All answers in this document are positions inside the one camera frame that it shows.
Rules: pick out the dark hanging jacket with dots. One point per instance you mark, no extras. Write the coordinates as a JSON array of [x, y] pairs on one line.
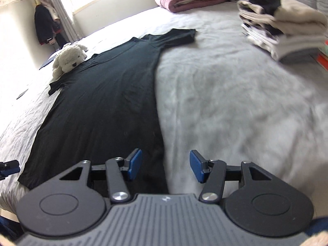
[[43, 25]]

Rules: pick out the grey bed sheet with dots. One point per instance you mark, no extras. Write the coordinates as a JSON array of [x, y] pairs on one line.
[[230, 94]]

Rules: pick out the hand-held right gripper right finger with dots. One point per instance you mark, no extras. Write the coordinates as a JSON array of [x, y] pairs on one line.
[[196, 165]]

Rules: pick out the black T-shirt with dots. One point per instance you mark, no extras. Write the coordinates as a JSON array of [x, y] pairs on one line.
[[102, 94]]

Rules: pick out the grey patterned curtain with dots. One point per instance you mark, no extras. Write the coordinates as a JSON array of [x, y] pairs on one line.
[[61, 10]]

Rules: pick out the black tablet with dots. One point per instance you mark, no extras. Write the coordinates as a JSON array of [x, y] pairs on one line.
[[47, 62]]

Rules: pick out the red flat box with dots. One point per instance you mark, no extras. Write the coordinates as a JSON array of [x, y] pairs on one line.
[[322, 61]]

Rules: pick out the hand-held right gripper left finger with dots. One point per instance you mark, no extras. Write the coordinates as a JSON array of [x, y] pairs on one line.
[[135, 162]]

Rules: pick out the black phone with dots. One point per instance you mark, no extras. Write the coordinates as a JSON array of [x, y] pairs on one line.
[[22, 94]]

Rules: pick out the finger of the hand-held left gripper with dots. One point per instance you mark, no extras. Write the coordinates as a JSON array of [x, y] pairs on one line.
[[10, 167]]

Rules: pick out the white plush dog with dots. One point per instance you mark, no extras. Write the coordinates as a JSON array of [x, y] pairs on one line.
[[68, 59]]

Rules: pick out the stack of folded clothes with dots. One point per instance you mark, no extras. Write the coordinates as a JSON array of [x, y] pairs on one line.
[[289, 25]]

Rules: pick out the cream hanging garment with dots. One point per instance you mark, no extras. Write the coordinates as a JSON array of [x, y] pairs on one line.
[[51, 7]]

